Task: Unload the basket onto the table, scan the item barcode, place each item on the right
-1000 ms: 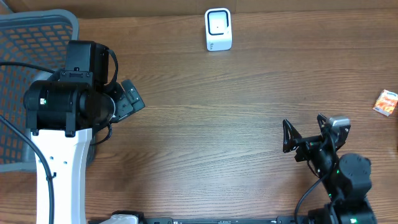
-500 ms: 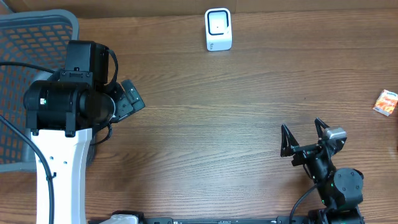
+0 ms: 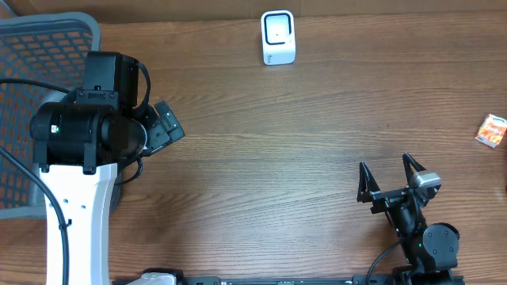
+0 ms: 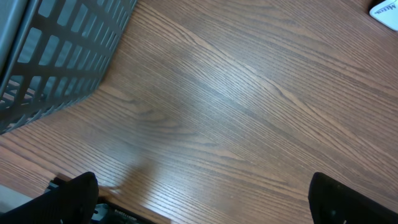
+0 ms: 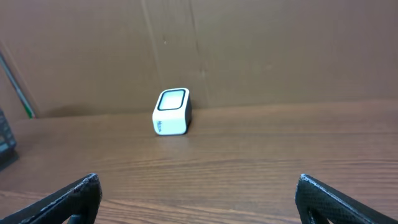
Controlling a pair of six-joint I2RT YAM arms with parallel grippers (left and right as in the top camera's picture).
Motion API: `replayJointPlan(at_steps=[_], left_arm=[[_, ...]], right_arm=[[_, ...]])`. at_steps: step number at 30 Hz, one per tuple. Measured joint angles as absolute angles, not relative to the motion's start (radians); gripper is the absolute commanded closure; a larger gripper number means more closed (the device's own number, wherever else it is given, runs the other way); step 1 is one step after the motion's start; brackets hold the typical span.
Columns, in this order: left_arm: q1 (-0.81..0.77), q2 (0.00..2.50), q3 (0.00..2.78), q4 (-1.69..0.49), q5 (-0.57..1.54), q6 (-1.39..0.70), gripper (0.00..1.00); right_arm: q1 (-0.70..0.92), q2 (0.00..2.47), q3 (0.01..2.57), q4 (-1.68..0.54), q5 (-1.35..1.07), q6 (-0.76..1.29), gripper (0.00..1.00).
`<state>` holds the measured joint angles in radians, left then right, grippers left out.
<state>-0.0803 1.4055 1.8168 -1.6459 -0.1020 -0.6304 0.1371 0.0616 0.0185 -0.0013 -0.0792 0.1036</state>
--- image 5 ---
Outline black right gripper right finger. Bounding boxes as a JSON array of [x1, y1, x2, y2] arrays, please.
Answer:
[[295, 174, 397, 224]]

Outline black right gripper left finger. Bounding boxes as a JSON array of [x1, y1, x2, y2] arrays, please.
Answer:
[[1, 173, 102, 224]]

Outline grey plastic shopping basket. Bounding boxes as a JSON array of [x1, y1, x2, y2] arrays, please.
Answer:
[[0, 110, 19, 170]]

